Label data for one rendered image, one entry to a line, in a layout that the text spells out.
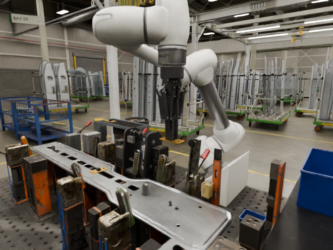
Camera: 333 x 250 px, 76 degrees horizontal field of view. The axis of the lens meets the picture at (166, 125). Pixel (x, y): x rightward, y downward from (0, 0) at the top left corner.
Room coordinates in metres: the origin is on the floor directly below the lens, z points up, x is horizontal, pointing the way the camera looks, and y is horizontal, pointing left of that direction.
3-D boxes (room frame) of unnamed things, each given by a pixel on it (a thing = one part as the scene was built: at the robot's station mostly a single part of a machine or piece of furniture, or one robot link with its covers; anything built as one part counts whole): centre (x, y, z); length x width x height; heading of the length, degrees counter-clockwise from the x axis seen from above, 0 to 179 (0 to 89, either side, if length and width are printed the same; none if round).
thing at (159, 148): (1.02, 0.03, 0.91); 0.07 x 0.05 x 0.42; 140
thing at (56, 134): (5.08, 2.99, 0.47); 1.20 x 0.80 x 0.95; 54
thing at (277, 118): (6.99, -3.43, 0.88); 1.91 x 1.00 x 1.76; 143
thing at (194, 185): (0.83, -0.12, 0.88); 0.07 x 0.06 x 0.35; 140
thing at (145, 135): (1.09, 0.13, 0.94); 0.18 x 0.13 x 0.49; 50
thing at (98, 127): (1.57, 0.50, 0.92); 0.08 x 0.08 x 0.44; 50
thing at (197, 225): (1.01, 0.36, 1.00); 1.38 x 0.22 x 0.02; 50
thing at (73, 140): (1.51, 0.68, 0.88); 0.11 x 0.10 x 0.36; 140
